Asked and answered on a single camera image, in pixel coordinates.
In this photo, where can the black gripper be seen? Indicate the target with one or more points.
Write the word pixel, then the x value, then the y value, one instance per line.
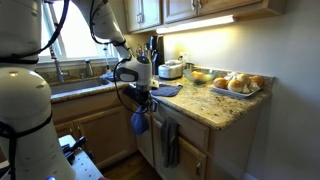
pixel 141 95

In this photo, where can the dark blue fleece towel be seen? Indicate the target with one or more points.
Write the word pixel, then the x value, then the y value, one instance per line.
pixel 139 121

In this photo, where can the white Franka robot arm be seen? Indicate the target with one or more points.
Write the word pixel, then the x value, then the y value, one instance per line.
pixel 26 110

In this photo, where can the small dark drawer hook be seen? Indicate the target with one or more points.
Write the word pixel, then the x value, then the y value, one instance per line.
pixel 154 106

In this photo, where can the grey knitted hanging towel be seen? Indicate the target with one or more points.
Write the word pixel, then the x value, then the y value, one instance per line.
pixel 170 143

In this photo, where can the wide wooden drawer front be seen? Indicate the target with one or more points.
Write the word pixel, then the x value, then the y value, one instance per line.
pixel 193 128

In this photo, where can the square blue pot holder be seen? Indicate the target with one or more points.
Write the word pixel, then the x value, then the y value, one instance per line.
pixel 166 90

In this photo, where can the small countertop cooker appliance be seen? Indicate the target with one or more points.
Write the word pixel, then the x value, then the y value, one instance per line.
pixel 170 70

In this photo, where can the narrow wooden cabinet door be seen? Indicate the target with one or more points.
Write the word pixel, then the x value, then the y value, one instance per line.
pixel 146 150

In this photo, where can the large blue container lid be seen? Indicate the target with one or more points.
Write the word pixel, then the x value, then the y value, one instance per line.
pixel 106 76

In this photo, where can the wooden sink cabinet door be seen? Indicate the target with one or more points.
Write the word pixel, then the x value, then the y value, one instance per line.
pixel 103 133
pixel 65 128

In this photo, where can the glass fruit bowl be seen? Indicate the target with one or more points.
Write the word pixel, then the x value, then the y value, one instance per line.
pixel 188 77

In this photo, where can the dark bottle with red label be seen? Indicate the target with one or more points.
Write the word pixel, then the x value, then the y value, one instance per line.
pixel 138 50

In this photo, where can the black soda maker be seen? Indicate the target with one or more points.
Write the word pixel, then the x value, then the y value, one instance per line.
pixel 156 50

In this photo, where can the white dish wand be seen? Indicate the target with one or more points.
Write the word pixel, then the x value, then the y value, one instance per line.
pixel 107 63

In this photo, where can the yellow fruit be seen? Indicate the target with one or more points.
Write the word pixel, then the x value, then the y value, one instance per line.
pixel 197 76

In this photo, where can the long wooden sink panel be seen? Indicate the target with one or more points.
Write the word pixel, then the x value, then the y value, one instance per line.
pixel 86 106

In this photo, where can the metal soap dispenser pump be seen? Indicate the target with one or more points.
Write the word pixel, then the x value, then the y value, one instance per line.
pixel 89 68

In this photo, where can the stainless steel sink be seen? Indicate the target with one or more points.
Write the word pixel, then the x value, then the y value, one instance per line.
pixel 80 85

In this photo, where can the wide wooden cabinet door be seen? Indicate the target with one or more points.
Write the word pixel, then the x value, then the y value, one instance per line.
pixel 190 160

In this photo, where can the round golden bread roll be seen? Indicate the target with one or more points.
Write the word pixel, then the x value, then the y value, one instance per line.
pixel 220 83
pixel 235 86
pixel 243 78
pixel 257 80

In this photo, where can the black clamp tool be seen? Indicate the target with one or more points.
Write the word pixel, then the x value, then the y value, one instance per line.
pixel 74 146

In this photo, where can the white perforated table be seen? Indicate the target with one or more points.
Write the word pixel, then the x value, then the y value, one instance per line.
pixel 83 166

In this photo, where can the white rectangular plate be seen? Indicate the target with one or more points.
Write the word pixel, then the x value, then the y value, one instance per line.
pixel 233 94

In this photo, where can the metal kitchen faucet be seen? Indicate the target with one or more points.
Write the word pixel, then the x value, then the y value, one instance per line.
pixel 59 70

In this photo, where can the kitchen window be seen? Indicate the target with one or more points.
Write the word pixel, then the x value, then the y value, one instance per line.
pixel 76 40

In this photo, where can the under cabinet light strip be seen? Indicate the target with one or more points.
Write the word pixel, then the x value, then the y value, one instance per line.
pixel 196 24

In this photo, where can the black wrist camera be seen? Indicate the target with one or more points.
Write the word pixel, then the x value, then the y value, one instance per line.
pixel 128 93

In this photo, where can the white wall outlet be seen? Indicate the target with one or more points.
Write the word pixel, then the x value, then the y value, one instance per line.
pixel 183 56

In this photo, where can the wooden wall cabinet door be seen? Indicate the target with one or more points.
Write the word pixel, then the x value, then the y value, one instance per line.
pixel 226 4
pixel 180 10
pixel 150 15

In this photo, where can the wooden wall cabinet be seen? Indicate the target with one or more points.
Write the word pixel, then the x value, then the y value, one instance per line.
pixel 273 6

